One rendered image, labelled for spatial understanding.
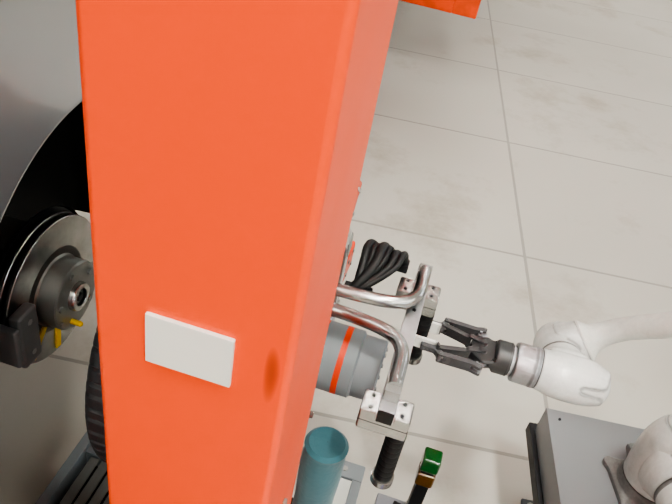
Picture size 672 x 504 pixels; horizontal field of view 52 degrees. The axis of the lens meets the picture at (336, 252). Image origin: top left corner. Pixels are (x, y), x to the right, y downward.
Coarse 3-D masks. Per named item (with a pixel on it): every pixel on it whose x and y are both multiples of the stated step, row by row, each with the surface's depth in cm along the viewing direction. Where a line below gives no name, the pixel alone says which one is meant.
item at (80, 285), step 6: (78, 282) 140; (84, 282) 141; (72, 288) 139; (78, 288) 139; (84, 288) 142; (72, 294) 138; (78, 294) 140; (84, 294) 143; (72, 300) 138; (78, 300) 141; (84, 300) 143; (72, 306) 139; (78, 306) 141
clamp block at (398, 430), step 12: (372, 396) 120; (360, 408) 117; (372, 408) 117; (408, 408) 119; (360, 420) 119; (372, 420) 118; (396, 420) 116; (408, 420) 117; (384, 432) 119; (396, 432) 118
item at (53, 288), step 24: (48, 216) 135; (72, 216) 139; (24, 240) 129; (48, 240) 133; (72, 240) 142; (24, 264) 127; (48, 264) 136; (72, 264) 137; (0, 288) 126; (24, 288) 130; (48, 288) 134; (0, 312) 128; (48, 312) 135; (72, 312) 142; (48, 336) 144
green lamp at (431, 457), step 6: (426, 450) 148; (432, 450) 148; (438, 450) 149; (426, 456) 147; (432, 456) 147; (438, 456) 147; (426, 462) 146; (432, 462) 146; (438, 462) 146; (420, 468) 148; (426, 468) 147; (432, 468) 147; (438, 468) 147
